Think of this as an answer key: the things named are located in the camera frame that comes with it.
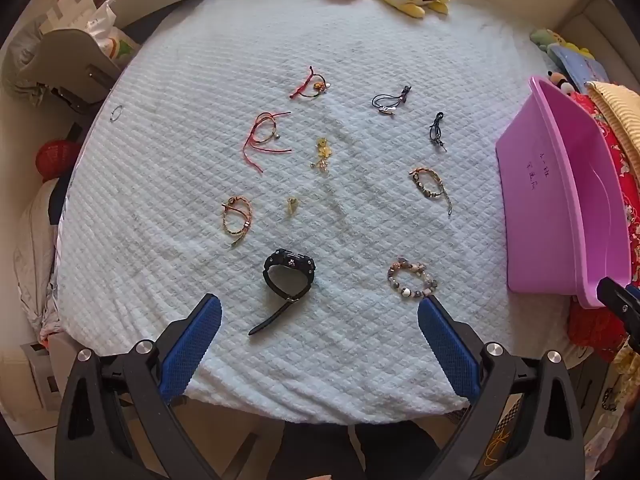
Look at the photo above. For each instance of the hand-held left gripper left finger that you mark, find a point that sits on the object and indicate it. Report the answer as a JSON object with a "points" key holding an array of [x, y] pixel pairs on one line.
{"points": [[192, 345]]}

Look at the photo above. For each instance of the red printed quilt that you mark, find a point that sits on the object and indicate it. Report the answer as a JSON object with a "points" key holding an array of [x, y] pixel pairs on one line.
{"points": [[625, 185]]}

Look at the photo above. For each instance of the blue printed pillow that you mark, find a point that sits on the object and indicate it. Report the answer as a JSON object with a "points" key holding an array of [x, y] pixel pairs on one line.
{"points": [[580, 67]]}

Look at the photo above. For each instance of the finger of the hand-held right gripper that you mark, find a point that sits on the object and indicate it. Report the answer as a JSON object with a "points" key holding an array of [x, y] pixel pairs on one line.
{"points": [[620, 305]]}

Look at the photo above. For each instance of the pink plastic basin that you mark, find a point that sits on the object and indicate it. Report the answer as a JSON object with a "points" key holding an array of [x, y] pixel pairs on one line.
{"points": [[540, 210]]}

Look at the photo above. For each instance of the red round object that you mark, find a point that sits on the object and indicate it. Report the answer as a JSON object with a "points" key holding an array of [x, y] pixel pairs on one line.
{"points": [[55, 157]]}

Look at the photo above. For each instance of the printed white plastic bag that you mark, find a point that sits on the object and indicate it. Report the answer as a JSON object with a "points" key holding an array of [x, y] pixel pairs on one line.
{"points": [[107, 35]]}

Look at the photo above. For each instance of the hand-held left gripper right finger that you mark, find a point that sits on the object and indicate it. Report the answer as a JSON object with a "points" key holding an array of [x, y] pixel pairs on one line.
{"points": [[447, 350]]}

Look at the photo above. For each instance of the small gold charm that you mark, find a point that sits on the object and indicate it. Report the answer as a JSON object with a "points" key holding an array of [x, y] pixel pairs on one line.
{"points": [[292, 206]]}

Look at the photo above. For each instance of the gold charm pendant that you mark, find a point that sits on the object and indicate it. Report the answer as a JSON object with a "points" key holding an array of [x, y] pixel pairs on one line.
{"points": [[322, 152]]}

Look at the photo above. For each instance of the grey chair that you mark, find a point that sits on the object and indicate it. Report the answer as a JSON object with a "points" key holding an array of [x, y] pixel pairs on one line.
{"points": [[70, 55]]}

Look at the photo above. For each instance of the green plush toy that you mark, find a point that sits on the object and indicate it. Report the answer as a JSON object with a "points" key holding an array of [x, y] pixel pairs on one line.
{"points": [[545, 37]]}

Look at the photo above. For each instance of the white storage box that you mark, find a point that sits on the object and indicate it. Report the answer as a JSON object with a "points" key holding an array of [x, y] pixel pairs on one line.
{"points": [[40, 375]]}

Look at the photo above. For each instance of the yellow striped quilt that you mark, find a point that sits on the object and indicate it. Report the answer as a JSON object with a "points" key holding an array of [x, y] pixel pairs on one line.
{"points": [[617, 110]]}

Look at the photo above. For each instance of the light blue quilted bedspread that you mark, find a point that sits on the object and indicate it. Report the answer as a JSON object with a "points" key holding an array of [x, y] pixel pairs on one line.
{"points": [[200, 60]]}

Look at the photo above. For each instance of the black wristwatch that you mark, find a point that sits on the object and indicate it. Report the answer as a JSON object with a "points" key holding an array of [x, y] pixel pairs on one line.
{"points": [[290, 260]]}

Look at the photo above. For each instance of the beige padded headboard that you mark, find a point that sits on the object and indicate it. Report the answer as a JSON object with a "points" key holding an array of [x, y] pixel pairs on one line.
{"points": [[600, 15]]}

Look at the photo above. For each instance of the panda plush toy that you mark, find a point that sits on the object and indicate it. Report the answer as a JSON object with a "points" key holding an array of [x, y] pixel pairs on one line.
{"points": [[557, 79]]}

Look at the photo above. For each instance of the white crumpled cloth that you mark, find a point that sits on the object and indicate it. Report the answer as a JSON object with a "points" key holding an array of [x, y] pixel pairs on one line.
{"points": [[35, 270]]}

